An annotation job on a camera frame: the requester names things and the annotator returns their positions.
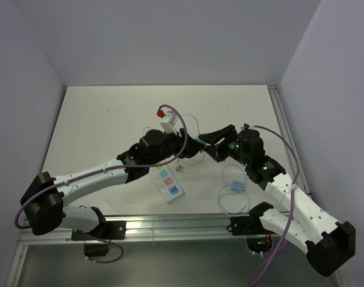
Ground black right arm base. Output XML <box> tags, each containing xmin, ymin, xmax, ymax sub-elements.
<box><xmin>226</xmin><ymin>216</ymin><xmax>274</xmax><ymax>254</ymax></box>

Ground blue charger plug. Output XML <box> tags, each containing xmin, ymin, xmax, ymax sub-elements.
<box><xmin>231</xmin><ymin>180</ymin><xmax>245</xmax><ymax>193</ymax></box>

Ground blue charger cable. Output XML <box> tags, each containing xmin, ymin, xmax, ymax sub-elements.
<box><xmin>217</xmin><ymin>163</ymin><xmax>254</xmax><ymax>216</ymax></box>

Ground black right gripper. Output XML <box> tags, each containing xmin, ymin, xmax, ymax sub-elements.
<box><xmin>198</xmin><ymin>124</ymin><xmax>250</xmax><ymax>167</ymax></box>

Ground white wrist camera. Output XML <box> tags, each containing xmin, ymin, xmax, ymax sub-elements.
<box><xmin>157</xmin><ymin>110</ymin><xmax>178</xmax><ymax>134</ymax></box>
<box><xmin>240</xmin><ymin>123</ymin><xmax>255</xmax><ymax>131</ymax></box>

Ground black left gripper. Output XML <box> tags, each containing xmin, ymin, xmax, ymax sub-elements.
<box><xmin>148</xmin><ymin>127</ymin><xmax>204</xmax><ymax>167</ymax></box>

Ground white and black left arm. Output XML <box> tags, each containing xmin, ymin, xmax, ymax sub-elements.
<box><xmin>20</xmin><ymin>129</ymin><xmax>204</xmax><ymax>239</ymax></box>

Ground teal charger plug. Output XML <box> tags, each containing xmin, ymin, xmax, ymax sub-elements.
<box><xmin>194</xmin><ymin>137</ymin><xmax>207</xmax><ymax>147</ymax></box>

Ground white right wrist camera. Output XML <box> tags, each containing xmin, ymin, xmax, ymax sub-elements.
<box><xmin>240</xmin><ymin>123</ymin><xmax>255</xmax><ymax>131</ymax></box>

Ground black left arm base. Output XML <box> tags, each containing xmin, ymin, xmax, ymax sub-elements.
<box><xmin>71</xmin><ymin>221</ymin><xmax>126</xmax><ymax>264</ymax></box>

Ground white multicolour power strip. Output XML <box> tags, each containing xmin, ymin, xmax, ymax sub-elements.
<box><xmin>149</xmin><ymin>164</ymin><xmax>185</xmax><ymax>204</ymax></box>

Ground pink charger cable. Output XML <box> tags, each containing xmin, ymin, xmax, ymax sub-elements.
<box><xmin>141</xmin><ymin>126</ymin><xmax>206</xmax><ymax>167</ymax></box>

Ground teal charger cable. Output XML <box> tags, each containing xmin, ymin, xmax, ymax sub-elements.
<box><xmin>180</xmin><ymin>114</ymin><xmax>205</xmax><ymax>155</ymax></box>

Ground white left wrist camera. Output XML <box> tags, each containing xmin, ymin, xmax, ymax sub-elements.
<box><xmin>157</xmin><ymin>110</ymin><xmax>178</xmax><ymax>134</ymax></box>

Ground aluminium rail frame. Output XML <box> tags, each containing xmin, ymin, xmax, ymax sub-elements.
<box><xmin>5</xmin><ymin>84</ymin><xmax>353</xmax><ymax>287</ymax></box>

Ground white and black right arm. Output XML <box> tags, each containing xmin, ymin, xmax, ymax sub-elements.
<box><xmin>199</xmin><ymin>125</ymin><xmax>356</xmax><ymax>277</ymax></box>

